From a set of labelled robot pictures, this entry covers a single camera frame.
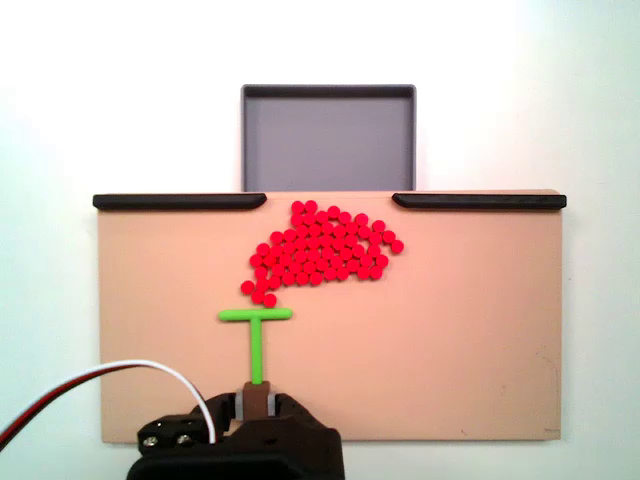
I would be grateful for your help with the green T-shaped pusher tool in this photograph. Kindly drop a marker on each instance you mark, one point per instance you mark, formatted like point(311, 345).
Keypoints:
point(257, 350)

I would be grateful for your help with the red cylindrical granule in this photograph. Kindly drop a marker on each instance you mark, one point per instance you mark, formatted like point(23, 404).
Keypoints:
point(322, 217)
point(345, 217)
point(269, 300)
point(302, 278)
point(310, 205)
point(277, 270)
point(361, 219)
point(363, 273)
point(327, 228)
point(338, 243)
point(299, 256)
point(261, 286)
point(315, 278)
point(274, 281)
point(340, 231)
point(289, 246)
point(247, 287)
point(256, 260)
point(354, 264)
point(257, 297)
point(378, 225)
point(295, 267)
point(342, 274)
point(318, 264)
point(376, 239)
point(314, 242)
point(330, 274)
point(297, 218)
point(334, 212)
point(374, 251)
point(364, 232)
point(306, 266)
point(366, 261)
point(289, 278)
point(302, 231)
point(268, 260)
point(382, 261)
point(347, 254)
point(276, 249)
point(388, 236)
point(376, 272)
point(261, 272)
point(397, 245)
point(311, 254)
point(315, 230)
point(350, 241)
point(359, 250)
point(326, 241)
point(290, 234)
point(263, 248)
point(301, 244)
point(352, 228)
point(276, 237)
point(298, 206)
point(285, 259)
point(309, 218)

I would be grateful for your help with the beige flat board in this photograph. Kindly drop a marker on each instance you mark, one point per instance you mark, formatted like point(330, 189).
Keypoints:
point(450, 325)

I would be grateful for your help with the grey shallow tray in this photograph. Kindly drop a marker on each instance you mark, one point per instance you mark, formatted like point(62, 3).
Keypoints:
point(327, 145)

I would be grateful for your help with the black board edge rail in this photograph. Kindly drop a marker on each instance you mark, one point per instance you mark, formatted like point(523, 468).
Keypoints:
point(480, 202)
point(175, 202)

